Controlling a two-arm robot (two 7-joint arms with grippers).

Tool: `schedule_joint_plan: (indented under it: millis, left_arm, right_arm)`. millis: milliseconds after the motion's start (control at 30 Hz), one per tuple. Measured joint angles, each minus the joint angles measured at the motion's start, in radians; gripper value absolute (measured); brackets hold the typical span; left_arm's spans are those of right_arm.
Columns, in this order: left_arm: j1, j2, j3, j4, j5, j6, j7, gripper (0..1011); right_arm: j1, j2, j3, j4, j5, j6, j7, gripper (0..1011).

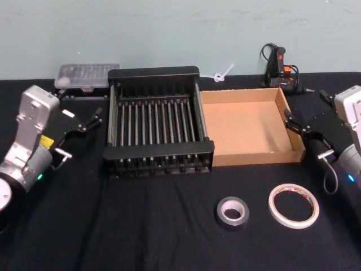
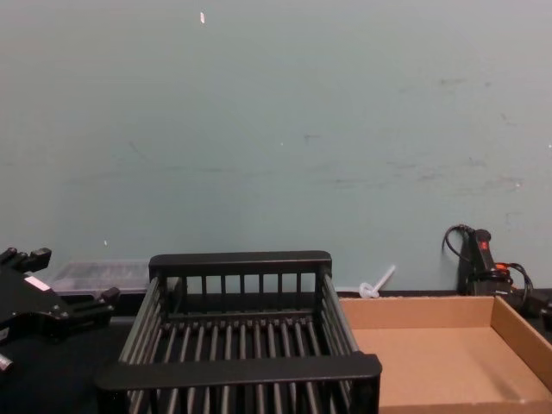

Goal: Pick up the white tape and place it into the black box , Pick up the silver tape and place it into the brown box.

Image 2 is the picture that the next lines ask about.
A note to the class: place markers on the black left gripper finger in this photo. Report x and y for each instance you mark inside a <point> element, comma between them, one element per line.
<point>41,258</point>
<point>82,312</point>

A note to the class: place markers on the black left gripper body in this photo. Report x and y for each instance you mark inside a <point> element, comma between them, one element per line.
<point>26,306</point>

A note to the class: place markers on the clear plastic case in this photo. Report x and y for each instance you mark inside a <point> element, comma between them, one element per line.
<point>103,276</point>

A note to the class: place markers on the black table cloth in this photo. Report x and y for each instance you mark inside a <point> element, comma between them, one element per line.
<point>64,379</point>

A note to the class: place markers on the black rack with steel bars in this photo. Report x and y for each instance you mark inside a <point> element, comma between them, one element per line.
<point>241,261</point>

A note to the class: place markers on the shallow brown cardboard tray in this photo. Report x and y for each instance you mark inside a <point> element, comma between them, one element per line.
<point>431,353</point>

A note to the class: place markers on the plain pale wall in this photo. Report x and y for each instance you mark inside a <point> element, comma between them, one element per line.
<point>276,129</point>

